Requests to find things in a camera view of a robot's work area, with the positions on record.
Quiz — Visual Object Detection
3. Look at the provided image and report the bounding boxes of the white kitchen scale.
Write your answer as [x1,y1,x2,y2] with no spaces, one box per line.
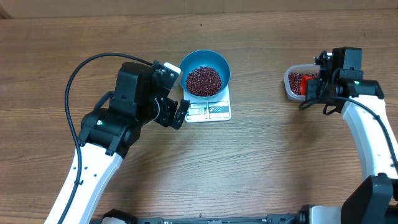
[183,85,232,123]

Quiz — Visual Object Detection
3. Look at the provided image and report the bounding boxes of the red beans pile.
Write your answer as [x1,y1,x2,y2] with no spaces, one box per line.
[288,72,319,95]

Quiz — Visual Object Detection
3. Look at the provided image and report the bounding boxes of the clear plastic container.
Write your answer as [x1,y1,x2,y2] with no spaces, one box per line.
[284,64,320,102]

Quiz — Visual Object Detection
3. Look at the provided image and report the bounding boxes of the red scoop blue handle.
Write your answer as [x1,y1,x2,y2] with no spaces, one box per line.
[300,75,313,96]

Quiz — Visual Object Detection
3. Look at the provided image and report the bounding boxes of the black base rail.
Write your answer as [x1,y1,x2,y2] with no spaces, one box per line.
[90,202,312,224]

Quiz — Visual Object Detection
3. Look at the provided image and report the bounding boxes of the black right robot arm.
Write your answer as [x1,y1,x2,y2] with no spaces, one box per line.
[298,47,397,223]

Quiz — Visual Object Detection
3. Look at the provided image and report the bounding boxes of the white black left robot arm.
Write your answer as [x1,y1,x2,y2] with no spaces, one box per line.
[46,62,189,223]

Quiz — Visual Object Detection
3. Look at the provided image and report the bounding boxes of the blue bowl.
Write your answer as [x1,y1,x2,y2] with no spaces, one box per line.
[180,50,231,100]

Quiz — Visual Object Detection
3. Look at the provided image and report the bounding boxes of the red beans in bowl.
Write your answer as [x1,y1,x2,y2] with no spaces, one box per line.
[185,67,223,97]

